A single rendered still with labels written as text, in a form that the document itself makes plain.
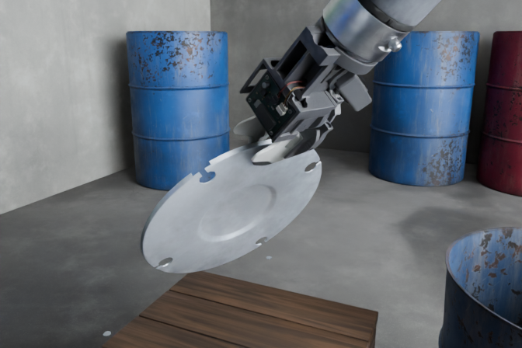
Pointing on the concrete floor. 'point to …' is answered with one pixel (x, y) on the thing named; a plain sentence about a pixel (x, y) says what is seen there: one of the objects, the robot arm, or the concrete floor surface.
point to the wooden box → (245, 318)
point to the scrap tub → (484, 290)
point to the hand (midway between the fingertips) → (261, 152)
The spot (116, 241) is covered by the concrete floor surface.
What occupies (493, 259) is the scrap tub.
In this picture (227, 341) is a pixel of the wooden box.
